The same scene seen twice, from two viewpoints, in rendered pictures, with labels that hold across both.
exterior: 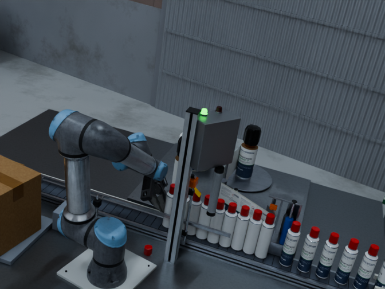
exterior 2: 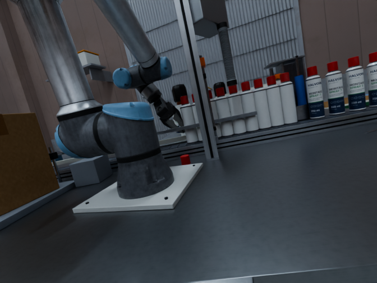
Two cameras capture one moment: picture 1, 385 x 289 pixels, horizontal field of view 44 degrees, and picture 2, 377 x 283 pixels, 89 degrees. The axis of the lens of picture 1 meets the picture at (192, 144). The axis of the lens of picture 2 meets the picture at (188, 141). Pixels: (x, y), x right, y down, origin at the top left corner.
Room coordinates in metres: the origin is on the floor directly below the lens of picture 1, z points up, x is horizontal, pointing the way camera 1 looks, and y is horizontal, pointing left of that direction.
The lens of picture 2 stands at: (0.87, 0.17, 1.01)
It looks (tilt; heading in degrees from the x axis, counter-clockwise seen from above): 8 degrees down; 353
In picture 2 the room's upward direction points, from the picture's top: 12 degrees counter-clockwise
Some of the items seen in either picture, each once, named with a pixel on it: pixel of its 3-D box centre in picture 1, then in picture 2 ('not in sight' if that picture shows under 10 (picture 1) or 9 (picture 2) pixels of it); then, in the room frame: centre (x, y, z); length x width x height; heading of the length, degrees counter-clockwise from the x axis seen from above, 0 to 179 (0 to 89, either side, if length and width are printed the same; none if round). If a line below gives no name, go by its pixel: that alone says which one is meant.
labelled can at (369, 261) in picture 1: (366, 267); not in sight; (1.50, -0.74, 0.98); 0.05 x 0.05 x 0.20
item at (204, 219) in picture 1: (205, 217); (224, 112); (1.66, -0.10, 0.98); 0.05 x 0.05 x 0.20
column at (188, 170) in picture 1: (181, 191); (194, 65); (1.54, 0.01, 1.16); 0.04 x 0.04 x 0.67; 76
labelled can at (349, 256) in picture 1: (347, 261); (376, 80); (1.51, -0.67, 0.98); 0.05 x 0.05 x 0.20
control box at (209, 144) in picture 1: (210, 139); (200, 1); (1.58, -0.06, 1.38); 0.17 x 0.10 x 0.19; 131
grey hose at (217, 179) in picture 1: (215, 191); (226, 55); (1.55, -0.11, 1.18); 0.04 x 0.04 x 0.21
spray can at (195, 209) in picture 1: (193, 213); (211, 114); (1.67, -0.05, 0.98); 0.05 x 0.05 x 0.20
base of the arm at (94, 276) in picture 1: (107, 264); (142, 168); (1.38, 0.24, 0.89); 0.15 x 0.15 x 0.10
